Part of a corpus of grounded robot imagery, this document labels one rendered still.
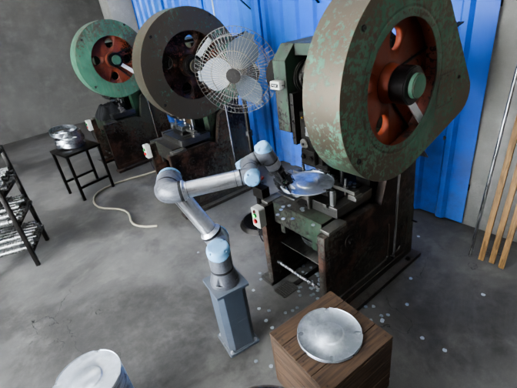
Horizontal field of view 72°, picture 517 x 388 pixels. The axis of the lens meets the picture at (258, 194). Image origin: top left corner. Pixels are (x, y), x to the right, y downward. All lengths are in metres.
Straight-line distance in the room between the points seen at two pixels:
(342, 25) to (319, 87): 0.21
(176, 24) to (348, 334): 2.32
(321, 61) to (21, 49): 6.97
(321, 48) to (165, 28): 1.69
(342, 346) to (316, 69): 1.14
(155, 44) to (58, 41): 5.30
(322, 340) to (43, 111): 7.12
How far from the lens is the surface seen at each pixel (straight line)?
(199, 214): 1.79
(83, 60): 4.43
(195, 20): 2.96
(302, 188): 1.94
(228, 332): 2.05
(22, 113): 7.98
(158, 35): 2.83
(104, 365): 1.92
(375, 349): 1.72
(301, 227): 2.02
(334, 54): 1.32
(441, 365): 2.17
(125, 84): 4.58
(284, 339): 1.74
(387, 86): 1.57
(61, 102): 8.05
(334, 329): 1.75
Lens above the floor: 1.71
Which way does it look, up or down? 29 degrees down
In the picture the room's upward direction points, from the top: 8 degrees counter-clockwise
